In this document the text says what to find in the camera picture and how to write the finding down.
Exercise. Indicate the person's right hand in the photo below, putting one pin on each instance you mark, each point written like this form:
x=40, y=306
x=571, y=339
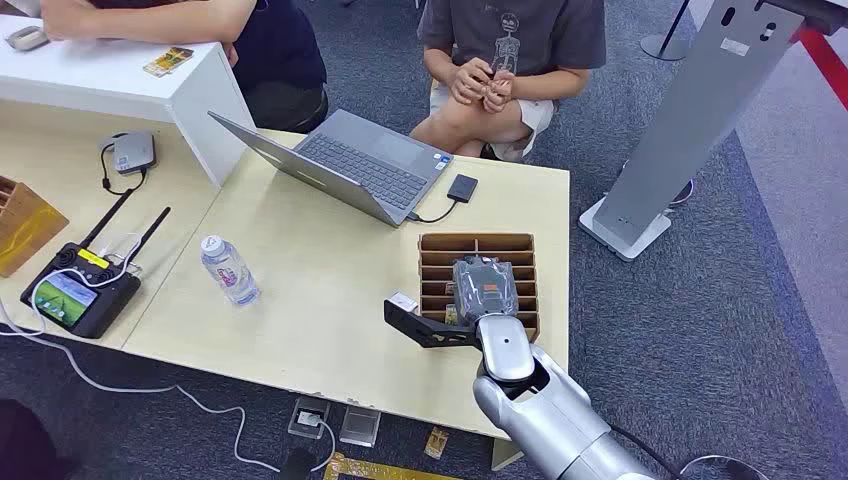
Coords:
x=470, y=81

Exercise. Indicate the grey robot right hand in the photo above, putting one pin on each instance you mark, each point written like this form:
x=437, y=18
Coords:
x=484, y=285

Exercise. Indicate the person's left hand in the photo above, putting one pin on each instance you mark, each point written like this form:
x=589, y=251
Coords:
x=500, y=91

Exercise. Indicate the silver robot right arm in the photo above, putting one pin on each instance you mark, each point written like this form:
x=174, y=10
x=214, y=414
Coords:
x=550, y=411

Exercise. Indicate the card in holder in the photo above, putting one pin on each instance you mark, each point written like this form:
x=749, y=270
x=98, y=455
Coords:
x=451, y=314

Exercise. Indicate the slotted cardboard card holder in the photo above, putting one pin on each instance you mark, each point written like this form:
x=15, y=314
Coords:
x=437, y=258

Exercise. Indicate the person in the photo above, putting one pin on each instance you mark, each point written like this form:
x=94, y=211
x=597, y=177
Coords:
x=523, y=33
x=278, y=60

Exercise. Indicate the yellow patterned card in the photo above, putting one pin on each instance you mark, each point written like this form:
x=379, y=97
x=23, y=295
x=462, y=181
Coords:
x=436, y=442
x=168, y=61

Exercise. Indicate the black external drive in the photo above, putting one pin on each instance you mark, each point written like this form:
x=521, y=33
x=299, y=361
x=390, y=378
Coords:
x=462, y=188

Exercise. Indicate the grey laptop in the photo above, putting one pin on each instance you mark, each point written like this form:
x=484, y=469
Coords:
x=371, y=166

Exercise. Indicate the table leg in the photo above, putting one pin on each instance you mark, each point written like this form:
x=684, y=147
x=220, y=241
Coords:
x=505, y=454

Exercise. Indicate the black round pole stand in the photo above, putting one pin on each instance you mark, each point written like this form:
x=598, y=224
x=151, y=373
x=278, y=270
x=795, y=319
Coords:
x=666, y=43

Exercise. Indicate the square floor socket cover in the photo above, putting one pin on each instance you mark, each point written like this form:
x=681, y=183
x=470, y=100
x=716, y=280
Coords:
x=360, y=426

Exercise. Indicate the grey stand pillar with base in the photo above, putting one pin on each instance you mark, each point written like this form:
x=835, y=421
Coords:
x=689, y=112

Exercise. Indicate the floor socket with plug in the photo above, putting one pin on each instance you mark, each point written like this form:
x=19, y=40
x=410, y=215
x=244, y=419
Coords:
x=308, y=417

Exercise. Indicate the clear plastic water bottle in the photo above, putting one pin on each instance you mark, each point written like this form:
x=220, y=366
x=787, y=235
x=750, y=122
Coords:
x=228, y=272

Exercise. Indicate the red strip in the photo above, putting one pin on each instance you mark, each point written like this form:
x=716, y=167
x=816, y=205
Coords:
x=825, y=63

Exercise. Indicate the grey hub device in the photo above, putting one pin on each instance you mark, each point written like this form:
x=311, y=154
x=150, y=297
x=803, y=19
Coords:
x=134, y=152

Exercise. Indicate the white box shelf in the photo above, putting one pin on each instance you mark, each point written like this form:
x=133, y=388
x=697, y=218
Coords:
x=119, y=86

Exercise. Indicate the black remote controller with antennas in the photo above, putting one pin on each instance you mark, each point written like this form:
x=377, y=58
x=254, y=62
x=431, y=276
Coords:
x=83, y=291

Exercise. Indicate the small grey case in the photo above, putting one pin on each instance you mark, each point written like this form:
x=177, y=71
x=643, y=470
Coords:
x=27, y=38

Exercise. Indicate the brown cardboard box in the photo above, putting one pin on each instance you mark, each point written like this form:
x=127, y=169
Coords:
x=26, y=228

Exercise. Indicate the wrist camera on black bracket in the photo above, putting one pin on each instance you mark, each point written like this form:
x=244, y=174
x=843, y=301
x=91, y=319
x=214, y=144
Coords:
x=424, y=328

